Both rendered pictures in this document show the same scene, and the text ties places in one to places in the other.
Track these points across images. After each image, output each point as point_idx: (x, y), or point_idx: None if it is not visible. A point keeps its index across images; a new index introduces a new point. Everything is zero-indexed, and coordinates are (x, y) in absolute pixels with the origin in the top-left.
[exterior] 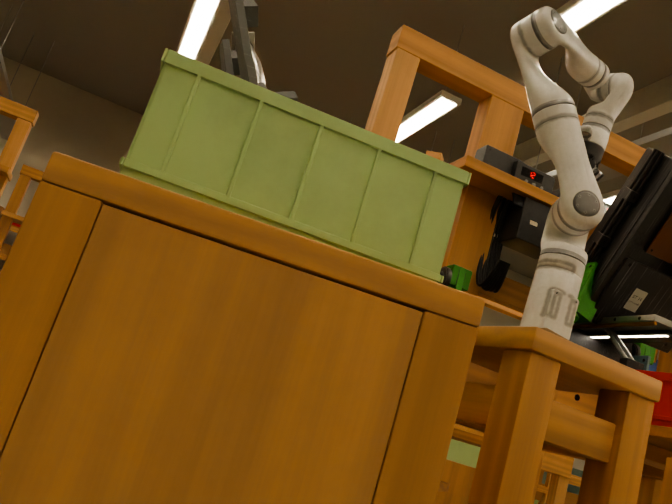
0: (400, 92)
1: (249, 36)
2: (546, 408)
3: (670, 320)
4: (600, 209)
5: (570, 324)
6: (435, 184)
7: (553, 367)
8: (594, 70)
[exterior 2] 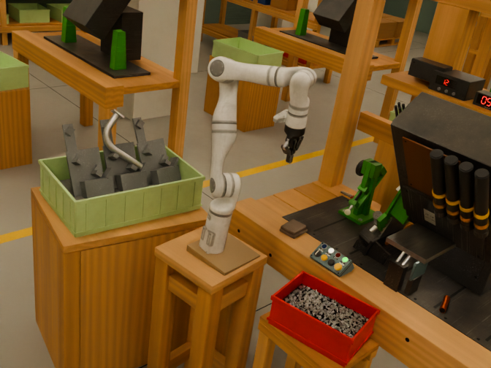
0: (362, 20)
1: (114, 111)
2: (164, 279)
3: (467, 239)
4: (215, 189)
5: (208, 244)
6: (71, 204)
7: (164, 264)
8: (264, 82)
